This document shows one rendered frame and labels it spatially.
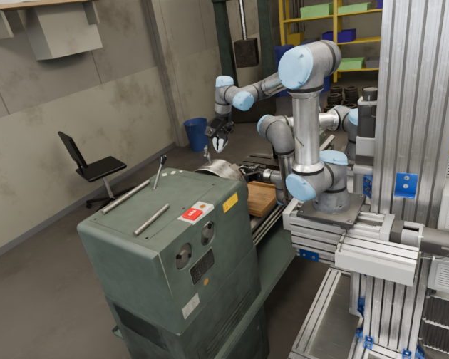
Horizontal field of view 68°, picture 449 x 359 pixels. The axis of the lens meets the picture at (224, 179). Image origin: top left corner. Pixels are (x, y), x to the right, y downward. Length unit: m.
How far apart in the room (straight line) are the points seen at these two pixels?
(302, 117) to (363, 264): 0.59
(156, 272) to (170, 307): 0.17
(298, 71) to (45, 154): 3.57
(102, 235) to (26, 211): 2.95
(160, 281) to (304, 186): 0.60
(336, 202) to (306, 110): 0.43
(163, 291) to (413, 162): 1.04
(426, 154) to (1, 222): 3.84
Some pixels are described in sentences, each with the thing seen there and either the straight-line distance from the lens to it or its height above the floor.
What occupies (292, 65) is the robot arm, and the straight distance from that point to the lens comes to 1.08.
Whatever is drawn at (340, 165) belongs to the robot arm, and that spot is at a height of 1.36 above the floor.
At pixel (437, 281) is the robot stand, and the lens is 1.69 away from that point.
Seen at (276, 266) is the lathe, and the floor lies 0.54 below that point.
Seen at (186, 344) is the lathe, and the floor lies 0.79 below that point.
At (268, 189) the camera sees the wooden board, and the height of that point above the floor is 0.89.
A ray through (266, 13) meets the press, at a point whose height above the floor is 1.74.
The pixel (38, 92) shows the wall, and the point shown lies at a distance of 4.26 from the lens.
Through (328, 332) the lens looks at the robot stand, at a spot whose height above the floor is 0.21.
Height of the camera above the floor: 1.95
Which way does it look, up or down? 27 degrees down
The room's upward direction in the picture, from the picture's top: 10 degrees counter-clockwise
